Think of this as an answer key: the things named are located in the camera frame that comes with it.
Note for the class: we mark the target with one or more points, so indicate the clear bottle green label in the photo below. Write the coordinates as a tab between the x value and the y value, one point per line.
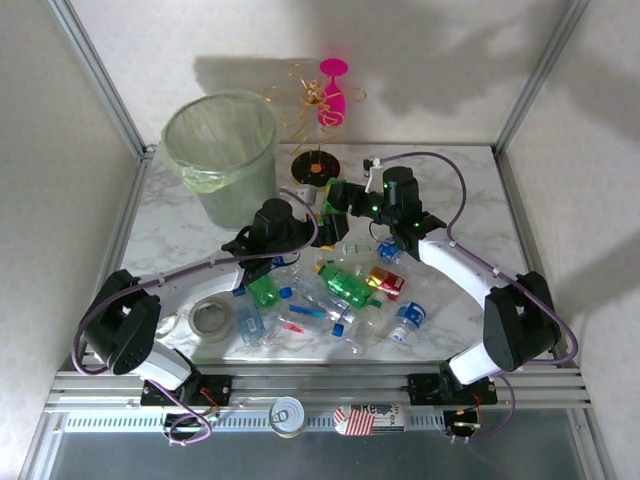
352	248

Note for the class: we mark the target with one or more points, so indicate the green bottle yellow cap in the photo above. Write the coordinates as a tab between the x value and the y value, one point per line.
345	287

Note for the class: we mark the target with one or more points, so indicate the clear bottle white purple label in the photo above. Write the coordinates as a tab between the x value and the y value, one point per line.
320	300

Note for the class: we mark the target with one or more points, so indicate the small green plastic bottle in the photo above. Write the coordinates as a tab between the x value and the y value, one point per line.
262	291

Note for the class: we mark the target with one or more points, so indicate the red yellow snack packet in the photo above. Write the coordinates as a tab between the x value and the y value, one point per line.
387	285

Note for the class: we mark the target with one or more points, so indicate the clear bottle blue red strip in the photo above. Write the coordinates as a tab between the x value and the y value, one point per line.
312	320

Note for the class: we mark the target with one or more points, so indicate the plain clear plastic bottle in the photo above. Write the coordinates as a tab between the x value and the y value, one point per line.
367	327

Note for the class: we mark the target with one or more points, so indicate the blue label bottle white cap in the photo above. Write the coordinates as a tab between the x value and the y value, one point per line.
410	315

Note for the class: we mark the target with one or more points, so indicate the clear tape roll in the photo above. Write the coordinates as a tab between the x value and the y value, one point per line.
212	336

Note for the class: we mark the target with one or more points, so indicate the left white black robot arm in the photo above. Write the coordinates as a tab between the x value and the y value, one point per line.
210	280

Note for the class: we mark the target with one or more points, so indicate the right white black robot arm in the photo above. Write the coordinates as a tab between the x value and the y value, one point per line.
460	270

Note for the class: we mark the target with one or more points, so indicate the mesh waste bin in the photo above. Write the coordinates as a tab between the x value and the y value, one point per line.
235	210

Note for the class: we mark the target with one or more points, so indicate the pink wine glass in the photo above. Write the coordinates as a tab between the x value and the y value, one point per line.
332	105

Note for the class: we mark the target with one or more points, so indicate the silver tin can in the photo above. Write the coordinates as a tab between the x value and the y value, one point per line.
287	417

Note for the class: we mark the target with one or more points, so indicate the small circuit board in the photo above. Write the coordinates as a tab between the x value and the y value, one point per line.
465	425

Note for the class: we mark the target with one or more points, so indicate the perforated metal strip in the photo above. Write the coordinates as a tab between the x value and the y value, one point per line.
125	422

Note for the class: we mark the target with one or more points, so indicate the aluminium side rail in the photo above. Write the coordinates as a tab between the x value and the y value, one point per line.
131	200
515	200

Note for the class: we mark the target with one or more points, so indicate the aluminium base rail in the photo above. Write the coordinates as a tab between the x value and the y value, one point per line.
320	385

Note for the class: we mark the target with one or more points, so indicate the aluminium frame post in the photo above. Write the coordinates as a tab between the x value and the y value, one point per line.
540	75
100	75

